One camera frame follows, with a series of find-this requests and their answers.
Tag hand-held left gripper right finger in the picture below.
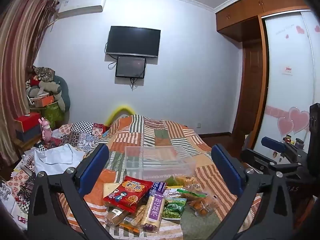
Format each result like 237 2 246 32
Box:
211 144 293 240

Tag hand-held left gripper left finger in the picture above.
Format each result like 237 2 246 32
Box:
27 144 114 240

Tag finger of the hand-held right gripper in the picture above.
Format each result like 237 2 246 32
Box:
241 149 303 180
261 137 309 162

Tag green labelled clear packet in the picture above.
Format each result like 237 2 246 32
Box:
178 187 208 201

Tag clear packet of brown pastries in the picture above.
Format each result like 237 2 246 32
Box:
187 194 218 217

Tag red snack packet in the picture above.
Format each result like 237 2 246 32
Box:
103 176 153 213

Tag green pea packet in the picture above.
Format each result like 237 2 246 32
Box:
162 197 187 221

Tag clear plastic box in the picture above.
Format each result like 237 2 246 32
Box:
124 144 197 183

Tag blue snack packet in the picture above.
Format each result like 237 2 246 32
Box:
149 180 167 196

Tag beige cracker packet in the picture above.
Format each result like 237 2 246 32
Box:
130 204 148 228

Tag purple and white wafer packet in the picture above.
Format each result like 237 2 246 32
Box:
141 191 166 233

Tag pink heart stickers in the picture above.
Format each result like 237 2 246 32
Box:
277 107 311 136

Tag checked patchwork quilt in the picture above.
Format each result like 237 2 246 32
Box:
4 121 112 220

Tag white cloth bag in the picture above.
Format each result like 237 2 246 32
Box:
33 143 85 176

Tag wooden door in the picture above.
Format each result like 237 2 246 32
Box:
232 42 266 144

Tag brown biscuit packet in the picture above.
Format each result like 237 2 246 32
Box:
105 207 135 227

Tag pink bunny figure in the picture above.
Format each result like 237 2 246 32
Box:
38 117 53 145

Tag yellow padded hoop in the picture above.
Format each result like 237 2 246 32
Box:
104 104 137 126

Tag white sliding wardrobe door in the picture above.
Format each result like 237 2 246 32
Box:
253 9 320 154

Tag green patterned box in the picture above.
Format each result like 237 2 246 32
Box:
43 102 65 128

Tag striped patchwork blanket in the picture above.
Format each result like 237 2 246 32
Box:
56 114 264 240

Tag dark grey box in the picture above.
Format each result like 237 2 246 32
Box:
15 124 43 143

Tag teal cushion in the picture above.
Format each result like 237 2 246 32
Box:
53 75 72 108

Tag red box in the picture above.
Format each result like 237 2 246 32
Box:
14 112 42 132

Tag orange box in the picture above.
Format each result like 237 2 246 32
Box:
32 94 55 108

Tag grey plush toy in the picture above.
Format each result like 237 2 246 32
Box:
26 74 66 112

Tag patterned cloth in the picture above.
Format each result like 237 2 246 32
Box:
33 66 56 82

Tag striped curtain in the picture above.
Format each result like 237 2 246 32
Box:
0 0 58 157

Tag wooden overhead cabinet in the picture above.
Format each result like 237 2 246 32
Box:
215 0 312 44

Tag white air conditioner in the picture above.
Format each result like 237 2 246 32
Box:
57 0 107 18

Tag small wall monitor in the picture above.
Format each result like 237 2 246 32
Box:
115 56 147 79

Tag wall television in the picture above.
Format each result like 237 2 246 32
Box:
105 25 161 58

